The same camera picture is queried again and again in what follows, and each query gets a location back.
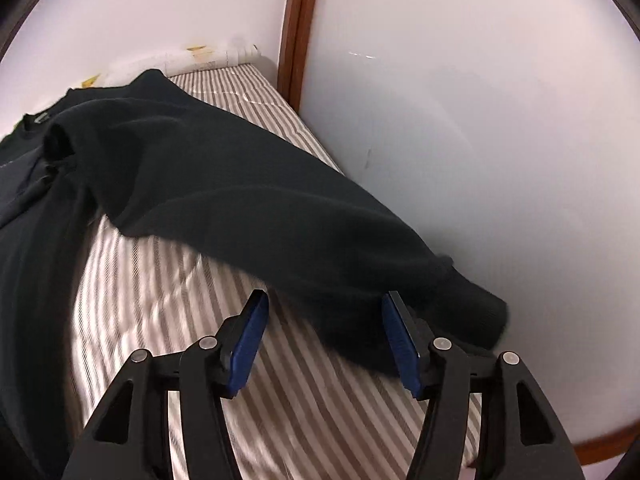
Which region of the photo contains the white printed plastic roll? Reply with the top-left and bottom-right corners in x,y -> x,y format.
82,42 -> 263,88

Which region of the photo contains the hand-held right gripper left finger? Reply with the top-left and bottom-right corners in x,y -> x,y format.
62,289 -> 270,480

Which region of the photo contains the black sweater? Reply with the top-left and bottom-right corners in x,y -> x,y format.
0,69 -> 510,480

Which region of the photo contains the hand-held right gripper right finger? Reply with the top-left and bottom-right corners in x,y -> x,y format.
381,291 -> 584,480

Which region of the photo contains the wooden door frame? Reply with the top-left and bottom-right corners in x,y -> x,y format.
277,0 -> 326,113

